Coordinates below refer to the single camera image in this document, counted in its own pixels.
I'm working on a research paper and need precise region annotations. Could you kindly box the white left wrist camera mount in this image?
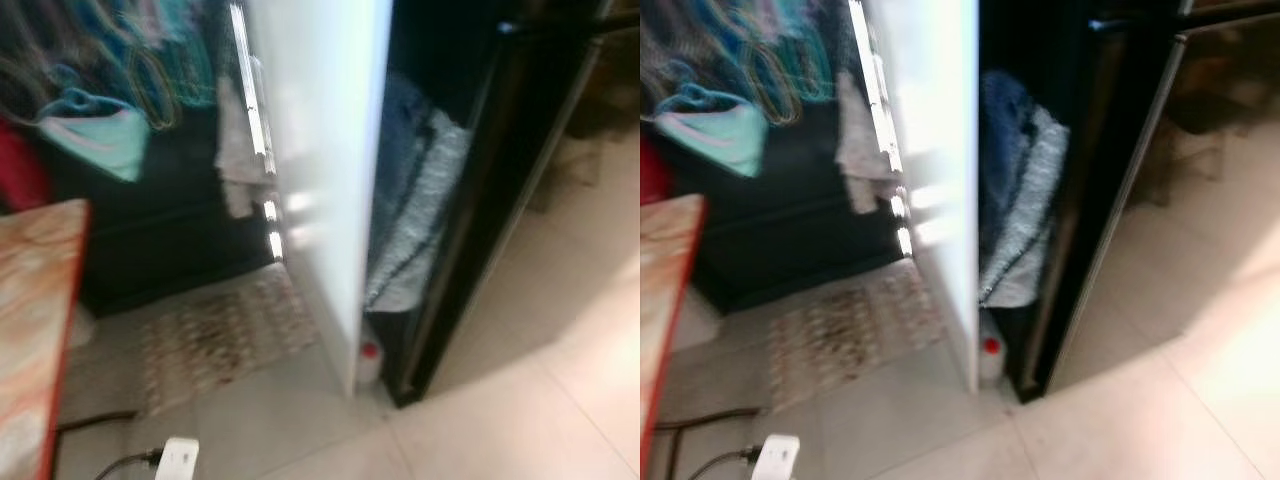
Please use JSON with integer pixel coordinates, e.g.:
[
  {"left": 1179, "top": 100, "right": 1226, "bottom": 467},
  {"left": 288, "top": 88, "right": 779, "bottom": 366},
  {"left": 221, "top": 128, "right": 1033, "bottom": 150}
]
[
  {"left": 156, "top": 437, "right": 200, "bottom": 480},
  {"left": 751, "top": 434, "right": 801, "bottom": 480}
]

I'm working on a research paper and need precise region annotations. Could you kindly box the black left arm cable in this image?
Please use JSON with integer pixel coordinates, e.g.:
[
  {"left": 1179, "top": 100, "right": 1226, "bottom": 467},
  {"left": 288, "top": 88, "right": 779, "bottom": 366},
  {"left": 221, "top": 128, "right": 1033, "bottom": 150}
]
[
  {"left": 95, "top": 450, "right": 163, "bottom": 480},
  {"left": 688, "top": 447, "right": 761, "bottom": 480}
]

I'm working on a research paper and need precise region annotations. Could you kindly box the orange marble table red edge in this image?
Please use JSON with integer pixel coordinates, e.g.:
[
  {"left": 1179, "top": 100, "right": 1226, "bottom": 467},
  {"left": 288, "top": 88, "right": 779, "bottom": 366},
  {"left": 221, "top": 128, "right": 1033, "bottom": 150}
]
[
  {"left": 0, "top": 198, "right": 91, "bottom": 480},
  {"left": 640, "top": 193, "right": 708, "bottom": 480}
]

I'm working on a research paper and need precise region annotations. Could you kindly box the black floor cable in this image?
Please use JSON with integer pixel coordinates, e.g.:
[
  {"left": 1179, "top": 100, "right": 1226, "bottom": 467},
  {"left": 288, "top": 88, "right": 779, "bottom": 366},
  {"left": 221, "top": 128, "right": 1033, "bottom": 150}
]
[
  {"left": 55, "top": 408, "right": 141, "bottom": 437},
  {"left": 655, "top": 404, "right": 763, "bottom": 433}
]

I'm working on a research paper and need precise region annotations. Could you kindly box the red cloth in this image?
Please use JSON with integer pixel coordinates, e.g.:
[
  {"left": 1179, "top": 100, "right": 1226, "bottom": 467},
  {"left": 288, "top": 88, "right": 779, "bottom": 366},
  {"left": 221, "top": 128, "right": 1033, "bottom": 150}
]
[
  {"left": 640, "top": 135, "right": 673, "bottom": 206},
  {"left": 0, "top": 115, "right": 51, "bottom": 213}
]

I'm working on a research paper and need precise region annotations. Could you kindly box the teal cloth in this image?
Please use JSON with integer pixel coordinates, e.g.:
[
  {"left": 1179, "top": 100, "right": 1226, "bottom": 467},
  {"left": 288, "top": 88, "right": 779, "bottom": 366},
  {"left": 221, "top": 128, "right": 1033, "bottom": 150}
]
[
  {"left": 652, "top": 82, "right": 771, "bottom": 178},
  {"left": 38, "top": 88, "right": 153, "bottom": 183}
]

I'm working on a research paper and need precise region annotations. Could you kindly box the patterned floor mat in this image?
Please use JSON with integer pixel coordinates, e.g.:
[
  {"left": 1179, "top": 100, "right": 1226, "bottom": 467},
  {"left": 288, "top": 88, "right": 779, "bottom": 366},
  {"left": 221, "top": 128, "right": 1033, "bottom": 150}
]
[
  {"left": 768, "top": 258, "right": 948, "bottom": 411},
  {"left": 140, "top": 262, "right": 318, "bottom": 416}
]

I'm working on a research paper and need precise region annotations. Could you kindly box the grey blue knitted cloth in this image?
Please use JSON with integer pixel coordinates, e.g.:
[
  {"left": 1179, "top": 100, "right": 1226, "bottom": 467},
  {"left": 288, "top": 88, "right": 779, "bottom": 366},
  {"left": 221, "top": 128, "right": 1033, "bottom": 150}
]
[
  {"left": 365, "top": 72, "right": 472, "bottom": 313},
  {"left": 978, "top": 68, "right": 1071, "bottom": 308}
]

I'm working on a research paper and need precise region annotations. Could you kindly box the black glossy fridge door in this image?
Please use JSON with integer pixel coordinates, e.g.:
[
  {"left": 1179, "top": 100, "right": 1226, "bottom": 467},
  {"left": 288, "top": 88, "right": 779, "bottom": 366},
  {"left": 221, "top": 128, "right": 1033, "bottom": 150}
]
[
  {"left": 1008, "top": 0, "right": 1280, "bottom": 404},
  {"left": 383, "top": 0, "right": 641, "bottom": 408}
]

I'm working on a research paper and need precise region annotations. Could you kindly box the red capped plastic bottle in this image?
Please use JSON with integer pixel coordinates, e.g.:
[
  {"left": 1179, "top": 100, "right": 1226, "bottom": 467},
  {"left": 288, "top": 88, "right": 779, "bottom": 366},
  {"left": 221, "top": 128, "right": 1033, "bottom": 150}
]
[
  {"left": 979, "top": 335, "right": 1005, "bottom": 387},
  {"left": 357, "top": 340, "right": 383, "bottom": 389}
]

